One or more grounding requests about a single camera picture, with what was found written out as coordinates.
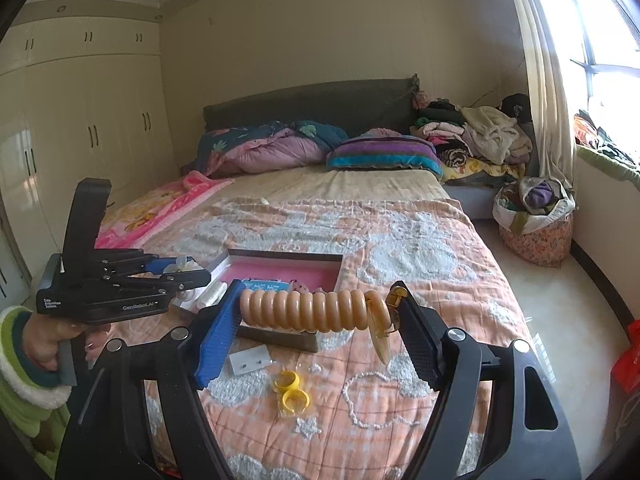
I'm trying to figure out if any beige bed sheet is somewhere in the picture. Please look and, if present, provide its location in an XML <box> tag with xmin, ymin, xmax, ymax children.
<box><xmin>98</xmin><ymin>164</ymin><xmax>452</xmax><ymax>241</ymax></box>

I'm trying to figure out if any peach cloud pattern quilt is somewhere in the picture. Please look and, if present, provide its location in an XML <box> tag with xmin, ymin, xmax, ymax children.
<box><xmin>144</xmin><ymin>198</ymin><xmax>529</xmax><ymax>479</ymax></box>

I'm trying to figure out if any cream curtain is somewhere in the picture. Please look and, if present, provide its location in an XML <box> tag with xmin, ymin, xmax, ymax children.
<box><xmin>513</xmin><ymin>0</ymin><xmax>580</xmax><ymax>188</ymax></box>

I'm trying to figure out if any polka dot tulle bow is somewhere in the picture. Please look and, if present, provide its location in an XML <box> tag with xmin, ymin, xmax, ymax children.
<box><xmin>290</xmin><ymin>281</ymin><xmax>324</xmax><ymax>294</ymax></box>

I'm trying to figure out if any white comb hair clip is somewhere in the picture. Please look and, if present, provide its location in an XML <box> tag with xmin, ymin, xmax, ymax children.
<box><xmin>195</xmin><ymin>281</ymin><xmax>228</xmax><ymax>310</ymax></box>

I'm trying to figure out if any purple teal striped pillow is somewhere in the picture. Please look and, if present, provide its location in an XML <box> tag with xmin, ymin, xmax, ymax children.
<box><xmin>326</xmin><ymin>134</ymin><xmax>442</xmax><ymax>179</ymax></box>

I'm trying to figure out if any pink and navy duvet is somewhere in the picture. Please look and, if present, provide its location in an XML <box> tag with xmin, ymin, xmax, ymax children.
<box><xmin>192</xmin><ymin>120</ymin><xmax>348</xmax><ymax>177</ymax></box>

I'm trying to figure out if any pink and blue book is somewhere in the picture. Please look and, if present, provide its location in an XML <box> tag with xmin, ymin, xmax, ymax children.
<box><xmin>220</xmin><ymin>257</ymin><xmax>341</xmax><ymax>292</ymax></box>

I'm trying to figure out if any orange spiral hair tie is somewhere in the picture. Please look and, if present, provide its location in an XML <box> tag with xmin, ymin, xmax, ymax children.
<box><xmin>238</xmin><ymin>286</ymin><xmax>396</xmax><ymax>366</ymax></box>

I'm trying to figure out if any shallow cardboard box tray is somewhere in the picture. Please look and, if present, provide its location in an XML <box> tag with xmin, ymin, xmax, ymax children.
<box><xmin>171</xmin><ymin>247</ymin><xmax>345</xmax><ymax>354</ymax></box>

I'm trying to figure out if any dark green headboard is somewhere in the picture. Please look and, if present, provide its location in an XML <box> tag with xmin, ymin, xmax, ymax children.
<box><xmin>203</xmin><ymin>75</ymin><xmax>420</xmax><ymax>136</ymax></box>

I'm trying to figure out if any striped fuzzy left sleeve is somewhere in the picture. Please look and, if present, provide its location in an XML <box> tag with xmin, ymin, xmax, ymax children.
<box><xmin>1</xmin><ymin>306</ymin><xmax>72</xmax><ymax>478</ymax></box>

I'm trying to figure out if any cream wardrobe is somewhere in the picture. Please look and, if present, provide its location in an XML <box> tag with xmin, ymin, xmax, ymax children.
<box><xmin>1</xmin><ymin>16</ymin><xmax>178</xmax><ymax>275</ymax></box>

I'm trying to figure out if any red plastic bag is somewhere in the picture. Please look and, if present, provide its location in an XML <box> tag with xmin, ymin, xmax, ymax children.
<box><xmin>612</xmin><ymin>320</ymin><xmax>640</xmax><ymax>394</ymax></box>

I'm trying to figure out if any clear pearl claw clip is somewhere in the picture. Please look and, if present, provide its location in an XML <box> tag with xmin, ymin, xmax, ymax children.
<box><xmin>164</xmin><ymin>256</ymin><xmax>202</xmax><ymax>306</ymax></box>

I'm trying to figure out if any floral laundry basket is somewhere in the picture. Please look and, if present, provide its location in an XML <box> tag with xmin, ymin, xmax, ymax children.
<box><xmin>492</xmin><ymin>177</ymin><xmax>576</xmax><ymax>268</ymax></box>

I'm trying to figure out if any white earring card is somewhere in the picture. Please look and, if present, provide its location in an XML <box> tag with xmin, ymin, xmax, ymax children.
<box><xmin>229</xmin><ymin>344</ymin><xmax>272</xmax><ymax>376</ymax></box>

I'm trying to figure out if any clutter on window sill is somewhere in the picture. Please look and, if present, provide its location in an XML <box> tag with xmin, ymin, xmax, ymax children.
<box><xmin>573</xmin><ymin>110</ymin><xmax>639</xmax><ymax>170</ymax></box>

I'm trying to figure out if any pink cartoon blanket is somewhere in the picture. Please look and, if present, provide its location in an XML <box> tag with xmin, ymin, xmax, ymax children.
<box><xmin>96</xmin><ymin>170</ymin><xmax>234</xmax><ymax>249</ymax></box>

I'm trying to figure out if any left hand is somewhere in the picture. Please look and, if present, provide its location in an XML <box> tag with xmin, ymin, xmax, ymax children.
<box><xmin>23</xmin><ymin>313</ymin><xmax>113</xmax><ymax>372</ymax></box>

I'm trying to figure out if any pile of clothes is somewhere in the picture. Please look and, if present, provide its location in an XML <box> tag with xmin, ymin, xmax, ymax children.
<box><xmin>410</xmin><ymin>91</ymin><xmax>534</xmax><ymax>188</ymax></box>

